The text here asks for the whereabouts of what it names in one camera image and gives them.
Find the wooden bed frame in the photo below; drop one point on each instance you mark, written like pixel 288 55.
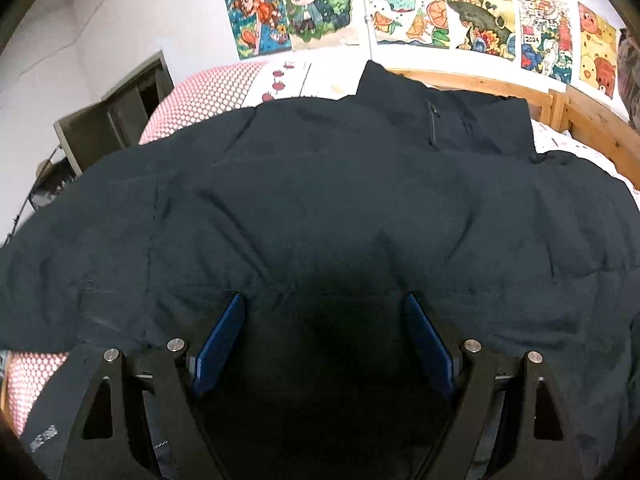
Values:
pixel 590 115

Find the grey-green cabinet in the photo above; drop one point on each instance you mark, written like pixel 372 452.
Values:
pixel 110 115

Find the yellow bear wall poster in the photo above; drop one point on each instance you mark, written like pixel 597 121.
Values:
pixel 597 52

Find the orange fruit drawing wall poster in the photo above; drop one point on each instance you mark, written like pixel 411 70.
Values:
pixel 405 5

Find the blond cartoon figure wall poster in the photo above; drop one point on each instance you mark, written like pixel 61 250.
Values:
pixel 315 5

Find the dark green creature wall poster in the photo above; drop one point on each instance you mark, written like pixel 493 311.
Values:
pixel 480 15

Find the dark navy jacket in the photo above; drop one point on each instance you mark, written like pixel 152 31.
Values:
pixel 320 200

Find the red busy drawing wall poster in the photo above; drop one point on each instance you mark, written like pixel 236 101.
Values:
pixel 545 30

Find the pink checkered bed sheet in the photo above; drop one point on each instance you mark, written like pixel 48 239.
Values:
pixel 200 95

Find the grey patterned cloth bundle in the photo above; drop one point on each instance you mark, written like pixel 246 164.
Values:
pixel 631 75

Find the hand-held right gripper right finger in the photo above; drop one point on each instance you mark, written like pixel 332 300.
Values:
pixel 427 345

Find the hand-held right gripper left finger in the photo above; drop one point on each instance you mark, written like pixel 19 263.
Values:
pixel 220 340

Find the orange-haired figure wall poster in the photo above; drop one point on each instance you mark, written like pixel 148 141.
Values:
pixel 255 15

